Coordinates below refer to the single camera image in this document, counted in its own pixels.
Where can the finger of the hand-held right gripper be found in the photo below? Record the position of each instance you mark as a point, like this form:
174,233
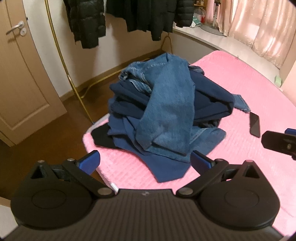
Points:
277,144

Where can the blue denim jeans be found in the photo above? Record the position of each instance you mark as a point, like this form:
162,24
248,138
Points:
166,104

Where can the fan stand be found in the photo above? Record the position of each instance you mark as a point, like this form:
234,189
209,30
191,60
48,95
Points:
211,25

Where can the pink bed blanket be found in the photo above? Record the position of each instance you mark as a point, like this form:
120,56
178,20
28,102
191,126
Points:
242,76

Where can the pink curtain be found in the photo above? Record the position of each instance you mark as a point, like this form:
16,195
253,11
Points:
259,25

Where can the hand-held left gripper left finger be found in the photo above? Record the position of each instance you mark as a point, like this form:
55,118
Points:
89,162

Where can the beige wooden door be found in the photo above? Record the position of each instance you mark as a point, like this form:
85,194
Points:
20,81

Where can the black garment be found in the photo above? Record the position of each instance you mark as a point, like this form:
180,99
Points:
103,138

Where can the black hanging coat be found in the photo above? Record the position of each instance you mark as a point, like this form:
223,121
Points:
138,16

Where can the black smartphone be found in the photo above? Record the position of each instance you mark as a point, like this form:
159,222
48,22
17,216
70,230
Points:
254,124

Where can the green box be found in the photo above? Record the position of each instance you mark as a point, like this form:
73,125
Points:
278,81

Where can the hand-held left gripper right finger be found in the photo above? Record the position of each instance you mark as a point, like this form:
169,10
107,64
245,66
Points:
200,161

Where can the navy garment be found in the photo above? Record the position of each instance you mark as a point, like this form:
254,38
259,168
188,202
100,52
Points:
208,97

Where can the white window sill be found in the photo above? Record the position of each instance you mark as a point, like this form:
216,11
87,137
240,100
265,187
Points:
208,38

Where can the gold clothes rack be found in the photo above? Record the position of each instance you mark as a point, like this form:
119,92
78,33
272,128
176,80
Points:
60,60

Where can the black puffer jacket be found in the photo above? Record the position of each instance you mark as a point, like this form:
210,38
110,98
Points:
183,12
86,20

